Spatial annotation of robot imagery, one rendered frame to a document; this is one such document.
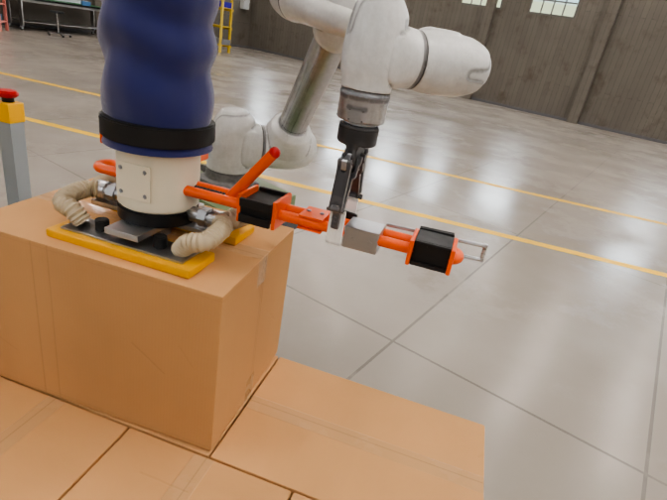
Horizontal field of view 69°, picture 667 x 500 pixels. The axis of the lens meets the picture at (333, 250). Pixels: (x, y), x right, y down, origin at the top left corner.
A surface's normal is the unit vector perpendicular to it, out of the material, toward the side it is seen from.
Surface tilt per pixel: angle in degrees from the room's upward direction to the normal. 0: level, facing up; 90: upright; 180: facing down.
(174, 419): 90
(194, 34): 68
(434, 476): 0
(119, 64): 77
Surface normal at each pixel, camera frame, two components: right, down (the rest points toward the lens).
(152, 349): -0.26, 0.37
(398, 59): 0.43, 0.45
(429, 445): 0.16, -0.89
